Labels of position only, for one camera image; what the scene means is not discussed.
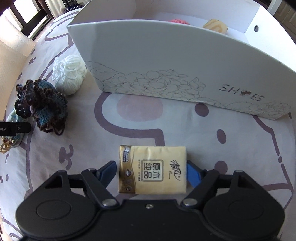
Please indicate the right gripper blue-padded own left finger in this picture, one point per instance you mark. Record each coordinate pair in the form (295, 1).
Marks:
(96, 182)

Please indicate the dark crochet flower scrunchie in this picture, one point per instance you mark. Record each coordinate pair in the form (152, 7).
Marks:
(41, 101)

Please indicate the yellow tissue pack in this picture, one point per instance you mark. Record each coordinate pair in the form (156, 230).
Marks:
(147, 170)

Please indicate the light blue fabric pouch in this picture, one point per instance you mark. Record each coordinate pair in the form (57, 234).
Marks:
(9, 142)

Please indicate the pink crochet doll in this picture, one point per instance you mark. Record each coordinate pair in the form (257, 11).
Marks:
(179, 21)

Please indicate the oval wooden block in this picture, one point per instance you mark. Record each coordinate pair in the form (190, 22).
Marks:
(216, 26)

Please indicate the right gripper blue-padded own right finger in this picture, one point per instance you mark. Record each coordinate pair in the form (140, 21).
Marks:
(203, 183)

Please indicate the white yarn ball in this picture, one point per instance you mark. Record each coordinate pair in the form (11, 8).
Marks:
(68, 74)

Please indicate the white shoe box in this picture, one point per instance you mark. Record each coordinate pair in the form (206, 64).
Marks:
(131, 47)

